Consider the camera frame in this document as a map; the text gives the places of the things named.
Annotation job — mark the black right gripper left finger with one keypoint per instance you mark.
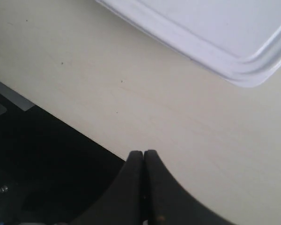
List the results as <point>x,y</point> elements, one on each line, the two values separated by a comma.
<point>120,204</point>

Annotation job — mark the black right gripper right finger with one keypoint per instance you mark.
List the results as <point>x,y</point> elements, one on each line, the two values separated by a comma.
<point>168,203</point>

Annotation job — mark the white lidded plastic container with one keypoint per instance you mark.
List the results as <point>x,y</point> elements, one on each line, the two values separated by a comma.
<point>240,40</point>

